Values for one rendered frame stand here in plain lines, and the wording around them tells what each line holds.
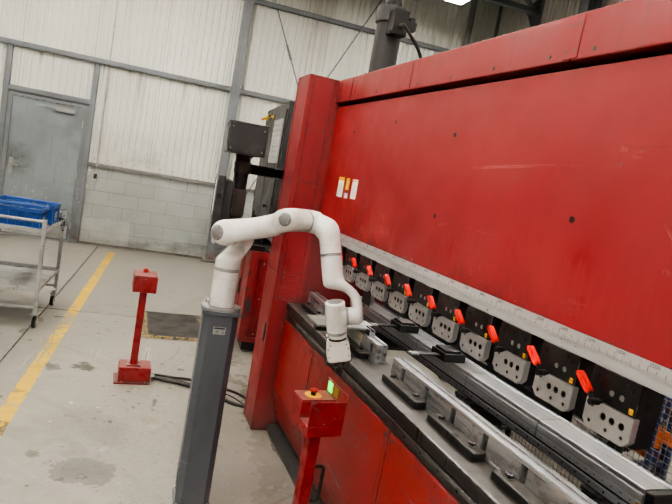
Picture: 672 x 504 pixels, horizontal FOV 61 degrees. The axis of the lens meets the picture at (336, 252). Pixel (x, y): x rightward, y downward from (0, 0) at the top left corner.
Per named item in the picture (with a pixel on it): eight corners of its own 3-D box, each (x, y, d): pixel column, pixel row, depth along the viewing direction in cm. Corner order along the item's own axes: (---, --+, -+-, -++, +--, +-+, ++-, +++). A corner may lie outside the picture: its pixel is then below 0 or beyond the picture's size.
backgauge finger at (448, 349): (402, 351, 262) (404, 340, 261) (450, 354, 271) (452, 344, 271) (414, 360, 251) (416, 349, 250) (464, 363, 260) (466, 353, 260)
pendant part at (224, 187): (208, 223, 403) (216, 172, 399) (225, 226, 406) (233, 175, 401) (209, 231, 360) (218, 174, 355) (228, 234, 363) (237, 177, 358)
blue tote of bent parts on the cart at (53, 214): (2, 213, 548) (4, 194, 545) (59, 221, 562) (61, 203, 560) (-9, 217, 514) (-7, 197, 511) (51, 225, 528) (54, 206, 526)
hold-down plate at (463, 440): (426, 420, 214) (427, 413, 214) (438, 420, 216) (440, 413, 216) (471, 461, 187) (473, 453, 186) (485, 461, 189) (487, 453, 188)
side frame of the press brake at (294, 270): (242, 413, 399) (298, 77, 371) (354, 415, 430) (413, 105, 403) (249, 430, 376) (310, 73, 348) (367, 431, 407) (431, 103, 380)
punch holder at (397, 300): (387, 305, 264) (393, 270, 262) (403, 306, 267) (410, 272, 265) (401, 314, 250) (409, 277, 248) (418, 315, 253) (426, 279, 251)
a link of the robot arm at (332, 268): (357, 252, 247) (363, 323, 245) (320, 255, 246) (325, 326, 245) (359, 251, 238) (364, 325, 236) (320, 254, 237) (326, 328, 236)
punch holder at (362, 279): (354, 285, 300) (360, 254, 298) (368, 286, 304) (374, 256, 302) (365, 291, 287) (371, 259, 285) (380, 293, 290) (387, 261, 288)
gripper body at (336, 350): (326, 340, 239) (327, 364, 242) (350, 337, 240) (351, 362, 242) (324, 333, 246) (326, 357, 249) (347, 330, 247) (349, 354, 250)
